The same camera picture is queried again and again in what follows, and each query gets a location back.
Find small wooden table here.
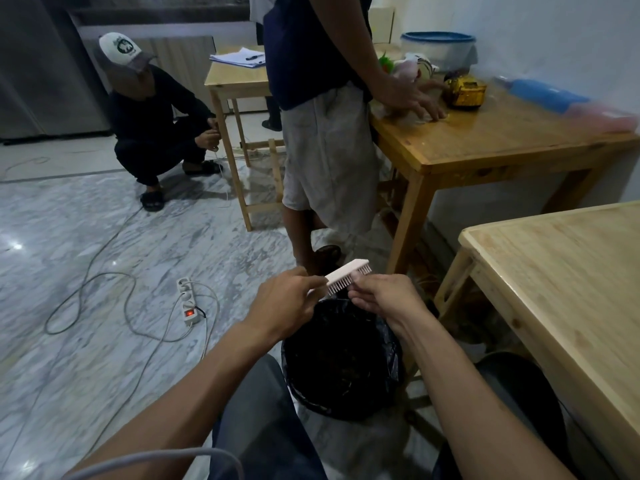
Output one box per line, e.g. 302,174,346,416
204,45,287,232

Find black sandal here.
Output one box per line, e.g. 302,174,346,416
140,189,166,213
182,160,224,176

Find white power strip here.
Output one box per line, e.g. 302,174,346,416
175,277,204,326

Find blue roll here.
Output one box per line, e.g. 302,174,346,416
507,78,592,115

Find person's right forearm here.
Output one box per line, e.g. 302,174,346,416
392,312,577,480

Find pink plastic packet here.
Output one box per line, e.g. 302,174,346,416
564,101,640,134

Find white cable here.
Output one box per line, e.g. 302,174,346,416
64,447,246,480

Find steel refrigerator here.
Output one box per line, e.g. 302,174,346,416
0,0,112,141

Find stack of white papers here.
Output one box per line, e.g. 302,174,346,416
209,47,267,69

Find person's right hand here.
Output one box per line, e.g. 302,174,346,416
347,273,432,336

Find light wooden table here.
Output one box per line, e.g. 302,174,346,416
433,200,640,480

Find clear container with blue lid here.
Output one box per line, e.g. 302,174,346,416
399,31,479,71

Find pink bristle brush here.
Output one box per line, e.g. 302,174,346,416
324,259,373,298

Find white and pink toy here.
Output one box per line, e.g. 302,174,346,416
391,52,437,84

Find white and grey cap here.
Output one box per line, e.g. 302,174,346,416
98,32,158,72

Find brown wooden table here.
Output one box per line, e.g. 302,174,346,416
369,70,640,275

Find yellow toy vehicle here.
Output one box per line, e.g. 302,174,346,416
443,74,488,111

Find person's left hand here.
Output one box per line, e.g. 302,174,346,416
244,266,329,347

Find dark shoe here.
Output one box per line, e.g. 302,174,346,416
314,245,344,273

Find person's left leg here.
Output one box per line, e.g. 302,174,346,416
208,354,329,480

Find grey floor cable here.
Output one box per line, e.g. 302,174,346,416
44,205,222,345

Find person's left forearm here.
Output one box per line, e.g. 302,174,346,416
64,322,273,480

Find bin with black bag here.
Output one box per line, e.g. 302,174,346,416
280,297,404,422

